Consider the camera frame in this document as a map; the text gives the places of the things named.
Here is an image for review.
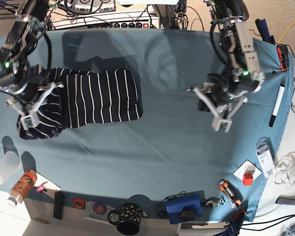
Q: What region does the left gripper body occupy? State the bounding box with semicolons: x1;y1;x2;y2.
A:
203;73;246;107

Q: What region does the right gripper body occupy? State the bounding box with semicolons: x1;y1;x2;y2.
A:
4;82;49;111

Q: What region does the navy white striped t-shirt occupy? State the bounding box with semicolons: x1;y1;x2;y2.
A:
17;67;143;140

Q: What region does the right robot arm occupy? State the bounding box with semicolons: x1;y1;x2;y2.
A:
0;0;64;130

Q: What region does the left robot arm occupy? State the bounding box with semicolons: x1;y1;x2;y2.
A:
186;0;265;133

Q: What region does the black white marker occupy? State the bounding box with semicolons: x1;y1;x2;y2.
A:
269;84;285;127

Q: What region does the translucent plastic cup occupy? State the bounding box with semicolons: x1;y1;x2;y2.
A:
0;151;21;185

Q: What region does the white paper card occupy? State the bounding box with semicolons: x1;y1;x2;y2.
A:
233;160;262;181

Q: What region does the orange black power strip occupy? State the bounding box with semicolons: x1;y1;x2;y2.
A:
277;44;289;71

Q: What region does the clear plastic package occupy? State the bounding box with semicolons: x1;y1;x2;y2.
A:
255;142;276;178

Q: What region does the teal tablecloth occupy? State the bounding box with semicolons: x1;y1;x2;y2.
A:
0;29;294;221

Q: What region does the orange labelled bottle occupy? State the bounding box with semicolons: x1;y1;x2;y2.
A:
7;171;37;207

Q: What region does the red cube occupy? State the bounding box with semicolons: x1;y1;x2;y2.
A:
242;174;253;186

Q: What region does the pink toy figure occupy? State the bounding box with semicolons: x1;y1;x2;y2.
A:
36;181;48;193

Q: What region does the white paper sheet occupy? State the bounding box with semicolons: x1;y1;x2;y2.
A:
30;170;61;191

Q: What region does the orange black utility knife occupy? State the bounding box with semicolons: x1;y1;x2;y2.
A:
219;179;241;209

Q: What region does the metal keyring clip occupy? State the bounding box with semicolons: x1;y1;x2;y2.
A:
203;196;225;209

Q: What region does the black remote control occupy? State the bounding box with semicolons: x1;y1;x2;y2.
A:
53;191;64;220

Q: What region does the blue box with knob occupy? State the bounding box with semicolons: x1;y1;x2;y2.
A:
165;195;203;225

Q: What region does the orange tape roll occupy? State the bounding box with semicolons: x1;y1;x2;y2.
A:
73;198;86;209

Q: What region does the purple tape roll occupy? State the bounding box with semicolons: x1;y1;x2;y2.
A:
93;202;107;214

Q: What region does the black mug yellow pattern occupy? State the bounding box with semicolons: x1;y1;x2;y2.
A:
107;203;142;236

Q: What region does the white cable bundle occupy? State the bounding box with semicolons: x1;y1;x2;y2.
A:
274;151;295;189

